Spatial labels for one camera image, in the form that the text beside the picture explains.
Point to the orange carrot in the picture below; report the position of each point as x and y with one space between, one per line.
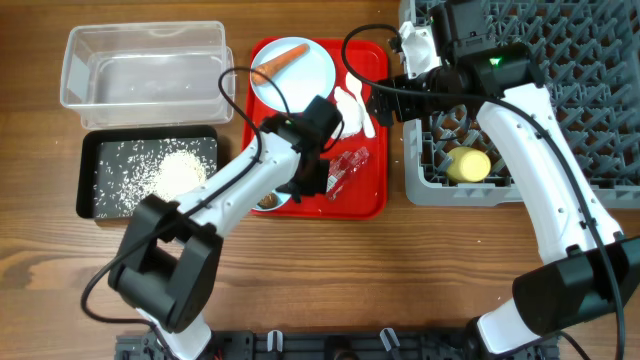
269 69

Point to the grey dishwasher rack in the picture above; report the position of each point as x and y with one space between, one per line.
589 54

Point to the light blue plate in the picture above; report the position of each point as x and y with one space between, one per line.
311 74

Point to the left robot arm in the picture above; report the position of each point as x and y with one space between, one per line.
168 258

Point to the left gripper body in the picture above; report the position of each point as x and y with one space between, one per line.
311 184

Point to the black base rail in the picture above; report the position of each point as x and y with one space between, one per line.
447 343

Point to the white napkin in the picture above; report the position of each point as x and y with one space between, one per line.
351 114

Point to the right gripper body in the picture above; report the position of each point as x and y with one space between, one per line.
410 106

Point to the red snack wrapper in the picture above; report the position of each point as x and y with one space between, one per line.
343 168

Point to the clear plastic bin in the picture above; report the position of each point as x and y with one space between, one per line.
148 74

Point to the light blue bowl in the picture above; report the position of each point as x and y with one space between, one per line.
283 199

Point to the white plastic spoon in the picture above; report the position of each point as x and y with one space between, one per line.
355 87

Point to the black tray bin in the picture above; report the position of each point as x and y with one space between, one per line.
93 140

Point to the white rice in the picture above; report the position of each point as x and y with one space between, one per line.
128 171

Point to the yellow plastic cup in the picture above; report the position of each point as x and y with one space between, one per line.
468 165

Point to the red serving tray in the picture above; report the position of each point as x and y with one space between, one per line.
364 195

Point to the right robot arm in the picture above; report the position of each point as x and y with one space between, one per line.
590 267

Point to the brown food ball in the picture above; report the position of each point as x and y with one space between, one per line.
270 201

